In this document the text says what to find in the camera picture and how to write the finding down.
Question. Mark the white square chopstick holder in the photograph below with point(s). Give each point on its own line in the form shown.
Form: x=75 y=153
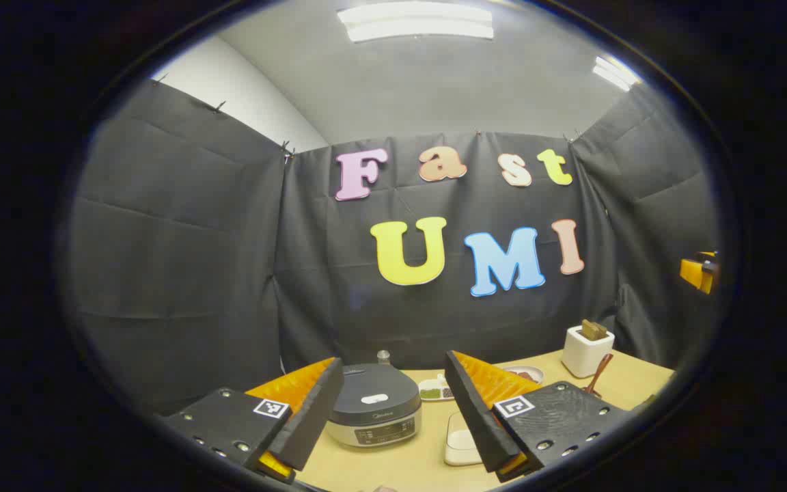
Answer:
x=585 y=355

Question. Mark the red meat slice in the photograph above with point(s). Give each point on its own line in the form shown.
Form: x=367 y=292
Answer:
x=526 y=376

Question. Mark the black backdrop cloth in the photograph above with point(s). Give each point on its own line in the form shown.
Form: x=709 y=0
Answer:
x=195 y=273

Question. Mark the white round plate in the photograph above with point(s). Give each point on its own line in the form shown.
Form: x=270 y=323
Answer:
x=535 y=371

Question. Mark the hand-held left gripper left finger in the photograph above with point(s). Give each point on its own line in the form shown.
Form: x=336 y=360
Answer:
x=311 y=424

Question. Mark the white divided dish with beans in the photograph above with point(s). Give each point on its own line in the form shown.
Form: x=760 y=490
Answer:
x=434 y=393

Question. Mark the long ceiling light panel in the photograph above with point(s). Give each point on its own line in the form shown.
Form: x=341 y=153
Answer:
x=414 y=20

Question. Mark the small ceiling light panel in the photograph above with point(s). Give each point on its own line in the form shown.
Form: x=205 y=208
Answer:
x=615 y=72

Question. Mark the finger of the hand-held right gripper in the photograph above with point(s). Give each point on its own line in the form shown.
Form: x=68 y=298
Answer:
x=694 y=272

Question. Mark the grey silver rice cooker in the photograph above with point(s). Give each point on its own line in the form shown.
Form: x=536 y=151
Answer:
x=373 y=410

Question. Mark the clear box of white rice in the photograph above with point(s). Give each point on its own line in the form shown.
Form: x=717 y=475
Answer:
x=460 y=444

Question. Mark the brown wooden spoon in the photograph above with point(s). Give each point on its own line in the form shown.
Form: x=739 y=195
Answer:
x=602 y=369

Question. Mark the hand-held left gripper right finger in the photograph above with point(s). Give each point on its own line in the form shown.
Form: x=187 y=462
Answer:
x=479 y=417

